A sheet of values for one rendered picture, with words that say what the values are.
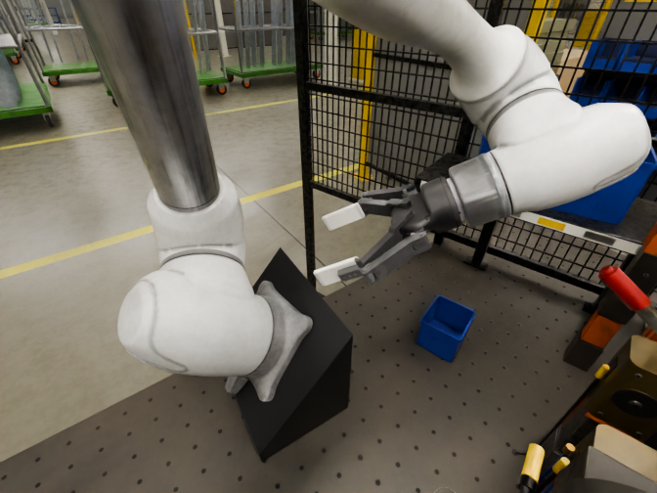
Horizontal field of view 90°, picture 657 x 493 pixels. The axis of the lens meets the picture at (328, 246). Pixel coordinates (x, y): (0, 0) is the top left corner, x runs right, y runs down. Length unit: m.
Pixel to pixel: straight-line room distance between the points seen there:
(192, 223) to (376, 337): 0.54
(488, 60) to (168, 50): 0.37
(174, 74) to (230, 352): 0.40
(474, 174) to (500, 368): 0.57
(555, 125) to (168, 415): 0.83
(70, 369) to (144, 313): 1.53
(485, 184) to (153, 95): 0.40
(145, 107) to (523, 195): 0.46
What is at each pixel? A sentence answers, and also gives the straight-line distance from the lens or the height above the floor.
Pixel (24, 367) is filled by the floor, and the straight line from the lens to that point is 2.20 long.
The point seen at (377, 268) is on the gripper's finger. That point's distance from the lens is 0.43.
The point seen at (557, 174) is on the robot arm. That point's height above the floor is 1.24.
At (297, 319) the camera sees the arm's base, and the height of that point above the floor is 0.91.
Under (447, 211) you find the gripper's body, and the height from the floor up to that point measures 1.17.
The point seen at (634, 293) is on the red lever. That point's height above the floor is 1.13.
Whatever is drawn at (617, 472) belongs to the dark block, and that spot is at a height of 1.12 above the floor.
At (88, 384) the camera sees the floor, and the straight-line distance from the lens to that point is 1.95.
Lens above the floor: 1.40
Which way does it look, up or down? 37 degrees down
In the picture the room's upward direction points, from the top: straight up
